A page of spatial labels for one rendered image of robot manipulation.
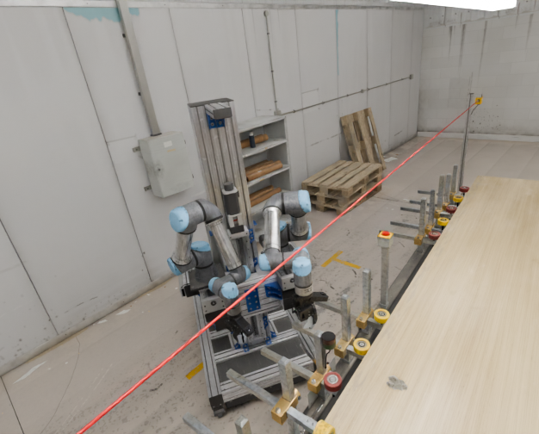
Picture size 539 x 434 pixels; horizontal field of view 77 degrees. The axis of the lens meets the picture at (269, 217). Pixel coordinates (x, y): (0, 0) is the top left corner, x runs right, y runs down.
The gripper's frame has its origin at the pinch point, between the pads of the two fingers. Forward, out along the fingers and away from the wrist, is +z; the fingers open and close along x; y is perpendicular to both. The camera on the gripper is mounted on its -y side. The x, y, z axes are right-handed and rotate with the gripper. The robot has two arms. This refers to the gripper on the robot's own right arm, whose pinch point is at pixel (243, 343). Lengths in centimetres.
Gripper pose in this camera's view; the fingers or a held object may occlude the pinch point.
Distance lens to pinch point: 186.0
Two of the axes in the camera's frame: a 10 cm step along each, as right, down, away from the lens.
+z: 1.2, 9.0, 4.2
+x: -7.0, 3.8, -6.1
